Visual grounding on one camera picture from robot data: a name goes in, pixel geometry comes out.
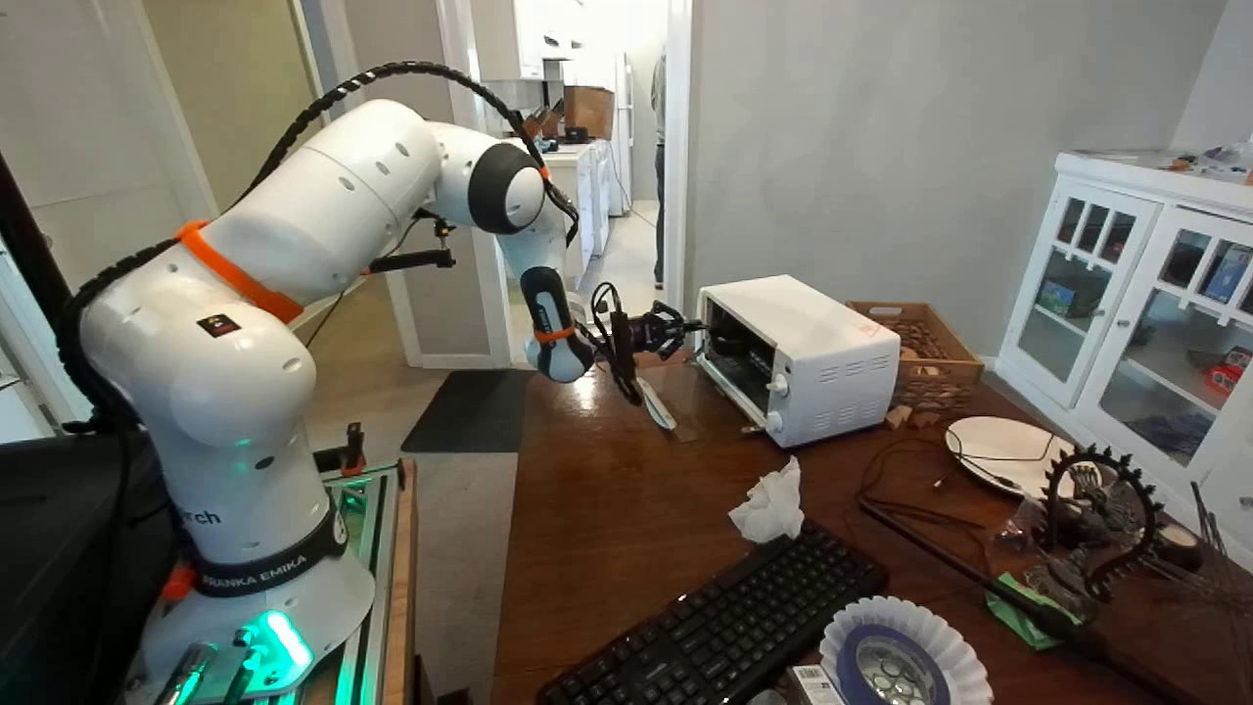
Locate small round wooden object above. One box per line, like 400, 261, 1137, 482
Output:
1153, 520, 1205, 569

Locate small white labelled box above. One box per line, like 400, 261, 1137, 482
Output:
782, 663, 847, 705

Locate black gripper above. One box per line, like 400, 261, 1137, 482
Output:
633, 301, 714, 366

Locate brown wooden crate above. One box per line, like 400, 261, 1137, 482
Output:
847, 301, 986, 427

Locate white plate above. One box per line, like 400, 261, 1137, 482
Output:
941, 413, 1077, 502

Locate crumpled white tissue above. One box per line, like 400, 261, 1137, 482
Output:
723, 456, 811, 550

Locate black floor mat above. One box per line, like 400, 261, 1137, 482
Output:
400, 367, 537, 460

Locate white toaster oven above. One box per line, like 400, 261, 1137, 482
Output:
689, 272, 905, 452

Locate black red clamp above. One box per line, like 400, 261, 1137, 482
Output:
308, 419, 372, 482

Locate black wire rack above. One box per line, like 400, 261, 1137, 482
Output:
1034, 444, 1166, 590

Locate dark wooden board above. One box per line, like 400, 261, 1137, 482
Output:
854, 445, 1050, 580

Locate white glass-door cabinet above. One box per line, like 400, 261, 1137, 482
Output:
990, 150, 1253, 551

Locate black tripod boom orange band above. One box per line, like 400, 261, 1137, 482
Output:
370, 242, 461, 280

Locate white kitchen counter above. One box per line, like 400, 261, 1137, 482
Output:
539, 133, 618, 287

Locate black computer keyboard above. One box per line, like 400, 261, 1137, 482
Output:
533, 524, 892, 705

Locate blue white fluted bowl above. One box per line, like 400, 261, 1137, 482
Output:
813, 590, 1000, 705

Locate brown box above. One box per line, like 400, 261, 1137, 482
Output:
559, 82, 618, 146

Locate black equipment case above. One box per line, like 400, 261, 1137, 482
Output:
0, 434, 174, 705

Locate green plastic tool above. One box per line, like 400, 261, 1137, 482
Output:
983, 569, 1087, 653

